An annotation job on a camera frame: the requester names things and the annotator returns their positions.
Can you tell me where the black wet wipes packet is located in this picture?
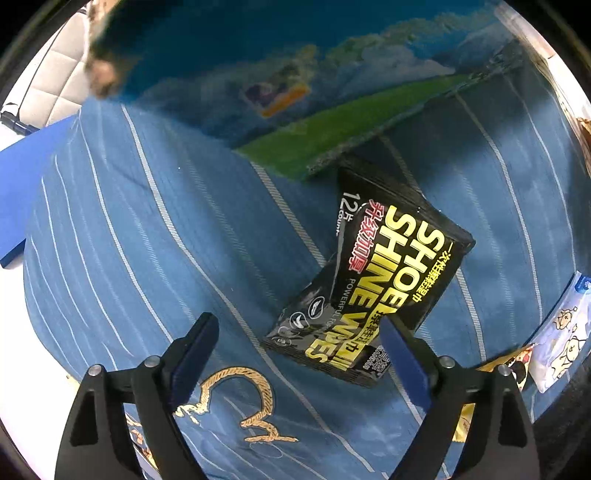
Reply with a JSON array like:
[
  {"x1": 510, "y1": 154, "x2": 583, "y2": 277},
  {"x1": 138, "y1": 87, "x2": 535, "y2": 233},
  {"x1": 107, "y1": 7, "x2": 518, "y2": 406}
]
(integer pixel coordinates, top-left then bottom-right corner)
[{"x1": 259, "y1": 159, "x2": 476, "y2": 388}]

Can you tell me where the yellow cartoon snack packet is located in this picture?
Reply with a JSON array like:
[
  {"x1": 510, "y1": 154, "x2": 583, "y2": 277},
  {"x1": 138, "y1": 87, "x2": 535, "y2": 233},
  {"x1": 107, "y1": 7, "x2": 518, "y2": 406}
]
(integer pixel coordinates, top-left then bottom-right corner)
[{"x1": 450, "y1": 344, "x2": 536, "y2": 444}]

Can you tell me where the white cartoon tissue packet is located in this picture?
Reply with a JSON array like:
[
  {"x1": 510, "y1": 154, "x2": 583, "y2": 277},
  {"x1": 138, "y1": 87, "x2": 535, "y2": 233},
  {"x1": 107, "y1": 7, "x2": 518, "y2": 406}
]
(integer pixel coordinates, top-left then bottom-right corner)
[{"x1": 529, "y1": 271, "x2": 591, "y2": 394}]

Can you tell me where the blue striped cloth bag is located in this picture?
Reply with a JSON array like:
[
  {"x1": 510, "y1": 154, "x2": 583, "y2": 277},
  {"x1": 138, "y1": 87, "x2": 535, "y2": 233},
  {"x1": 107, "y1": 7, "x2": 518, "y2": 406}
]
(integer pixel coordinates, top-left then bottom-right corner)
[{"x1": 22, "y1": 74, "x2": 583, "y2": 480}]

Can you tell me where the blue foam board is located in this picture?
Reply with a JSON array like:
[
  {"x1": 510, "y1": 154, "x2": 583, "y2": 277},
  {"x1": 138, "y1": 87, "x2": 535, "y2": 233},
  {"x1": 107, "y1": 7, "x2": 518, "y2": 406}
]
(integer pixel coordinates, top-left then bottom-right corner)
[{"x1": 0, "y1": 115, "x2": 79, "y2": 271}]

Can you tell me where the beige quilted headboard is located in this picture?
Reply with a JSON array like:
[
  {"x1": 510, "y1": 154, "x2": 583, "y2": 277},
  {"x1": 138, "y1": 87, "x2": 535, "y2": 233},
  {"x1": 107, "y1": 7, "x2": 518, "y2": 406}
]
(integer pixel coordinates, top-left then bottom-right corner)
[{"x1": 7, "y1": 14, "x2": 100, "y2": 130}]

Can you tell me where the dark blue pen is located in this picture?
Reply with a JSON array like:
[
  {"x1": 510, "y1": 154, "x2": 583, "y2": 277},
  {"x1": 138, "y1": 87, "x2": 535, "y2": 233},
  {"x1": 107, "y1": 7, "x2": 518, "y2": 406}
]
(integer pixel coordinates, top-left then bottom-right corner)
[{"x1": 0, "y1": 111, "x2": 35, "y2": 136}]

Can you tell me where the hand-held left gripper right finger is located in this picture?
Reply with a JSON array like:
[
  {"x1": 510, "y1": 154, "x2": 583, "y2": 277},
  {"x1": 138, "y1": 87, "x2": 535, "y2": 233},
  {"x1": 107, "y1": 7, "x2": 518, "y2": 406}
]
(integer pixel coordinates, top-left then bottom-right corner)
[{"x1": 379, "y1": 316, "x2": 542, "y2": 480}]

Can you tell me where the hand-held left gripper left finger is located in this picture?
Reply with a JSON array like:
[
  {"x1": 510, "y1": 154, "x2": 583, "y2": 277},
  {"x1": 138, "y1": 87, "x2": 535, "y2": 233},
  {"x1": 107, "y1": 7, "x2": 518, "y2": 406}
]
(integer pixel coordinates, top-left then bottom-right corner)
[{"x1": 54, "y1": 312, "x2": 220, "y2": 480}]

